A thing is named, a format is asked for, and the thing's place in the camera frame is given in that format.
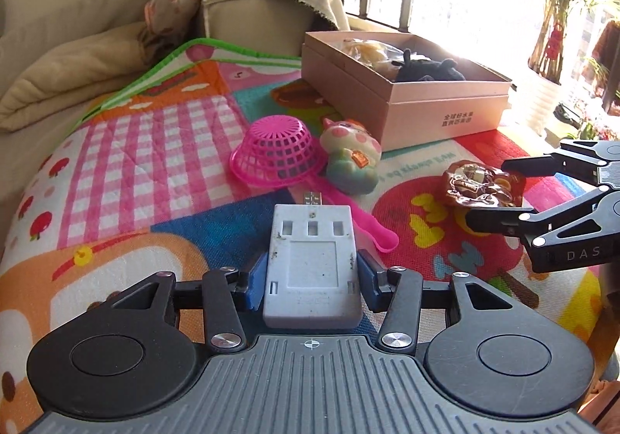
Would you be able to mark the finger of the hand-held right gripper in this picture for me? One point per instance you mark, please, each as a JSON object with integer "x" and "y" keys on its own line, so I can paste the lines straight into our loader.
{"x": 528, "y": 163}
{"x": 489, "y": 221}

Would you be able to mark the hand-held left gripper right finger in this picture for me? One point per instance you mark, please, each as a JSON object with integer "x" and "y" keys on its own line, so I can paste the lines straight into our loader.
{"x": 369, "y": 284}

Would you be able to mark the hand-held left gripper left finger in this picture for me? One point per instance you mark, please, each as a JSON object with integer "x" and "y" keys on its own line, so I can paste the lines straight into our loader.
{"x": 255, "y": 286}

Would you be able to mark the brown snack packet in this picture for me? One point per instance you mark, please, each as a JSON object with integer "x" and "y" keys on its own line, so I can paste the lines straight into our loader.
{"x": 474, "y": 182}

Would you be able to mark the white usb device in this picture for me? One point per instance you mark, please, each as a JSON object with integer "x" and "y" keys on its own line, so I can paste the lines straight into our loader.
{"x": 310, "y": 269}

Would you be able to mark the pink cardboard box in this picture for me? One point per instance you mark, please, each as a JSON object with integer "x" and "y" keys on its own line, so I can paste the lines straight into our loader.
{"x": 426, "y": 119}

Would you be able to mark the black cat plush toy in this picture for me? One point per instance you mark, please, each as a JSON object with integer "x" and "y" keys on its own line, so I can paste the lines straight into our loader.
{"x": 426, "y": 70}

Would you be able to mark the clear-wrapped bread packet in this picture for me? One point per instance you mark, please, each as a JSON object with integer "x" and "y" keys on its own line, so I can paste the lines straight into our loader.
{"x": 368, "y": 51}

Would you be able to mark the tall white plant pot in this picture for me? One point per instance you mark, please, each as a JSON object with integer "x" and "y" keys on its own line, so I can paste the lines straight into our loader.
{"x": 542, "y": 95}

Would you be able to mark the pastel cow squishy toy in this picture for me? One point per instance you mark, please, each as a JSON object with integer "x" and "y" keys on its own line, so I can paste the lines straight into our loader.
{"x": 348, "y": 158}

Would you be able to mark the pink plastic strainer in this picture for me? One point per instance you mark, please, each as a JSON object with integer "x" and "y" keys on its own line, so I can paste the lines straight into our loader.
{"x": 281, "y": 148}

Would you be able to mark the tall palm plant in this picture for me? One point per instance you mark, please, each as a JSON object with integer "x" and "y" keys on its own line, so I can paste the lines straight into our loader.
{"x": 552, "y": 3}

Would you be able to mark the colourful printed play mat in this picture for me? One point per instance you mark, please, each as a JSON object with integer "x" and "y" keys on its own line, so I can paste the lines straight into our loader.
{"x": 145, "y": 162}

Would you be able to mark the beige leather armrest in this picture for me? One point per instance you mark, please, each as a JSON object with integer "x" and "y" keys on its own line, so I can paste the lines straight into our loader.
{"x": 252, "y": 27}

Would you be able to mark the beige folded blanket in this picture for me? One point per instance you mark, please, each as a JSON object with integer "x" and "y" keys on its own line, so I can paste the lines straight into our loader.
{"x": 63, "y": 70}

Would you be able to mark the beige sofa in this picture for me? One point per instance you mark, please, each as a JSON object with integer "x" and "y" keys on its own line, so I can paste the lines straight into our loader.
{"x": 58, "y": 17}

